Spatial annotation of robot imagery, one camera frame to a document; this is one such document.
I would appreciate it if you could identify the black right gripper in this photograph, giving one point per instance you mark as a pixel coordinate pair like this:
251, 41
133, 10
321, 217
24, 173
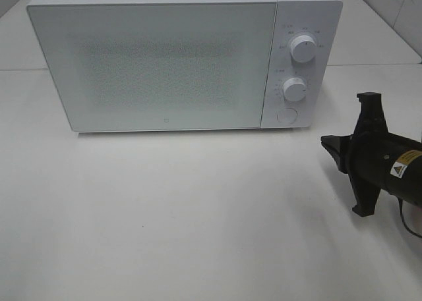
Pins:
376, 159

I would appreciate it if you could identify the lower white timer knob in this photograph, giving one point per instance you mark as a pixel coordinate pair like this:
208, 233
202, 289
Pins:
294, 89

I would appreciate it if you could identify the white microwave door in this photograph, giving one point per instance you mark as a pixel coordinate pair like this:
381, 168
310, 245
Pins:
124, 68

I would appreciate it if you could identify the round white door button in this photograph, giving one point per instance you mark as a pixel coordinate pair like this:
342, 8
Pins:
287, 116

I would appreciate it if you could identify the upper white power knob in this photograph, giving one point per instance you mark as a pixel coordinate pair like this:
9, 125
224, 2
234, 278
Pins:
302, 48

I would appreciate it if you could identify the white microwave oven body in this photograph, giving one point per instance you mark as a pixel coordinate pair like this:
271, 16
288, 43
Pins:
318, 18

